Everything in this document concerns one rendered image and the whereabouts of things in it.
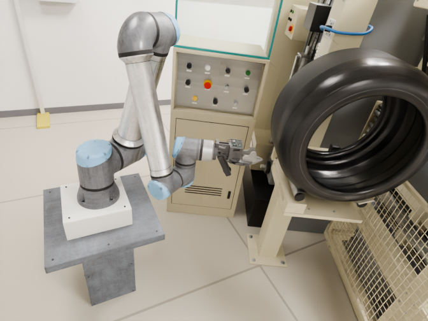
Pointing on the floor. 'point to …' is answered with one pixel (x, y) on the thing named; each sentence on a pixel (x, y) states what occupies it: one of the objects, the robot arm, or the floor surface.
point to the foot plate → (262, 256)
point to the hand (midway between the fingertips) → (258, 160)
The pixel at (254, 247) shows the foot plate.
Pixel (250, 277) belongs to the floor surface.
